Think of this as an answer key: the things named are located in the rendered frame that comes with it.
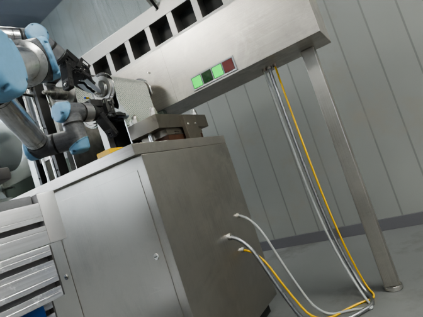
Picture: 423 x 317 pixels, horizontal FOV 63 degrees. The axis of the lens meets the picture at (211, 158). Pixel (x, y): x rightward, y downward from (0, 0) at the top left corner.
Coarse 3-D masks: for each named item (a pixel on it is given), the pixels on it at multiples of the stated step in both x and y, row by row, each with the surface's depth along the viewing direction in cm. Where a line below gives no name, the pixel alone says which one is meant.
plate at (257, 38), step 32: (256, 0) 152; (288, 0) 145; (192, 32) 169; (224, 32) 161; (256, 32) 153; (288, 32) 146; (320, 32) 143; (160, 64) 180; (192, 64) 171; (256, 64) 157; (160, 96) 182; (192, 96) 176
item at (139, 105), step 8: (120, 96) 156; (128, 96) 160; (136, 96) 165; (144, 96) 170; (128, 104) 158; (136, 104) 163; (144, 104) 168; (152, 104) 174; (128, 112) 157; (136, 112) 161; (144, 112) 166; (128, 120) 155
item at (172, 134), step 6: (162, 132) 145; (168, 132) 145; (174, 132) 149; (180, 132) 152; (144, 138) 150; (156, 138) 147; (162, 138) 146; (168, 138) 144; (174, 138) 147; (180, 138) 151
